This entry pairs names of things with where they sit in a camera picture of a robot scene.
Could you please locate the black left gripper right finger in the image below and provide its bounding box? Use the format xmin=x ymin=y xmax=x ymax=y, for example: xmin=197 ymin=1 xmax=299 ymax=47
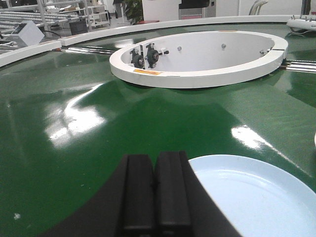
xmin=155 ymin=151 xmax=241 ymax=237

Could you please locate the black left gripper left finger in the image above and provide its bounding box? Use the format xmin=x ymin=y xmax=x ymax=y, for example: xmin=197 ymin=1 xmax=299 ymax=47
xmin=41 ymin=155 xmax=155 ymax=237

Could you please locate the light blue plate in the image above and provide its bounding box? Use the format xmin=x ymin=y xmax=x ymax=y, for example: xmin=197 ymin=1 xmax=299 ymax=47
xmin=189 ymin=155 xmax=316 ymax=237

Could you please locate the green conveyor belt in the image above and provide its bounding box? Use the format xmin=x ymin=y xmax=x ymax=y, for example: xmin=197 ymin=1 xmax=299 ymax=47
xmin=0 ymin=23 xmax=316 ymax=237

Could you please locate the white outer conveyor rim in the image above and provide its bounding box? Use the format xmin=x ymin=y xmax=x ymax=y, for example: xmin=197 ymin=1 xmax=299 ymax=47
xmin=0 ymin=15 xmax=300 ymax=67

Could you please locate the black bearing block left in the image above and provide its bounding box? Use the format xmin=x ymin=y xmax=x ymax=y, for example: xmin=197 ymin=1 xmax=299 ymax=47
xmin=130 ymin=48 xmax=145 ymax=69

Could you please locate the black bearing block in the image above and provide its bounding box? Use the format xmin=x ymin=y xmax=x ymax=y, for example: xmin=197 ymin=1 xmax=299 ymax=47
xmin=145 ymin=43 xmax=169 ymax=69
xmin=130 ymin=48 xmax=145 ymax=69

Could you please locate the black bearing block right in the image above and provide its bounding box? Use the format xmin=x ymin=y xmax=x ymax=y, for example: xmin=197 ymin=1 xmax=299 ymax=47
xmin=145 ymin=43 xmax=169 ymax=69

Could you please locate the green potted plant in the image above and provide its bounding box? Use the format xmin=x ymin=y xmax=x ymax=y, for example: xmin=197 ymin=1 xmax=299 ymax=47
xmin=123 ymin=0 xmax=144 ymax=25

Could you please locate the metal roller rack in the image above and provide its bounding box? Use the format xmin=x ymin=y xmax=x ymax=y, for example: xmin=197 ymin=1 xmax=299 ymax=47
xmin=0 ymin=0 xmax=92 ymax=54

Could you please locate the white control box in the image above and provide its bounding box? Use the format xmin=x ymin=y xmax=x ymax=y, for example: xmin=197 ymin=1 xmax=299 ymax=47
xmin=8 ymin=20 xmax=44 ymax=47

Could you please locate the white remote controller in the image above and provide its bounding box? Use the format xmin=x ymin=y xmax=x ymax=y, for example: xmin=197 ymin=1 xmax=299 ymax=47
xmin=286 ymin=15 xmax=316 ymax=35

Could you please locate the white inner conveyor ring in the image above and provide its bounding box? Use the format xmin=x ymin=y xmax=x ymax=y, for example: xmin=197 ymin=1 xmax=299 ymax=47
xmin=109 ymin=30 xmax=289 ymax=89

